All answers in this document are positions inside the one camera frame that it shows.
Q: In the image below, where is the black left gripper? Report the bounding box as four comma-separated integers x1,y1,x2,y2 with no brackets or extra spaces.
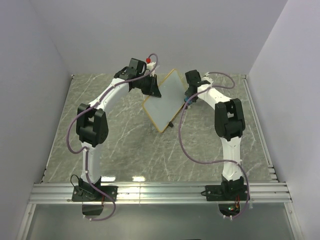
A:
137,75,162,99

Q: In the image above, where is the yellow framed whiteboard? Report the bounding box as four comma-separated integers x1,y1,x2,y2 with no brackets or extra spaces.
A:
142,69,187,133

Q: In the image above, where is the blue whiteboard eraser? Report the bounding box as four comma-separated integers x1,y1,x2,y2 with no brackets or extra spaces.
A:
184,97,193,105

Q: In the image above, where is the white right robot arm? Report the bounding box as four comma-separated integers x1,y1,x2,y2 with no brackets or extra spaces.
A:
183,70,246,200

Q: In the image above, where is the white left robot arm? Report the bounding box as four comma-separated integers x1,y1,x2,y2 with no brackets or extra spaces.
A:
75,57,162,201

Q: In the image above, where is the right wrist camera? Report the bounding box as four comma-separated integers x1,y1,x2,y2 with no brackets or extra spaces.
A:
200,72,214,88

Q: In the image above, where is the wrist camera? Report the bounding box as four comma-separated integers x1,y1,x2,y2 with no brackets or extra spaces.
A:
200,72,214,88
145,57,159,75

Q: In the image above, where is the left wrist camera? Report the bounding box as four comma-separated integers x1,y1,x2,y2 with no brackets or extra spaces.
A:
145,57,159,75

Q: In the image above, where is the aluminium right side rail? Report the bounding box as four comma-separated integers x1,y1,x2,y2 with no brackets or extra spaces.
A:
241,74,279,183

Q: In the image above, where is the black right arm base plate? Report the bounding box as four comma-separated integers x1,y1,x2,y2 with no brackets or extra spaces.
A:
200,185,248,202

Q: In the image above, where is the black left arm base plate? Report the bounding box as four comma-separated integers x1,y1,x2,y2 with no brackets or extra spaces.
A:
71,185,118,202

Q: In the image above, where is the aluminium front mounting rail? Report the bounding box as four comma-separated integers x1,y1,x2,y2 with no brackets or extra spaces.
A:
28,182,292,205

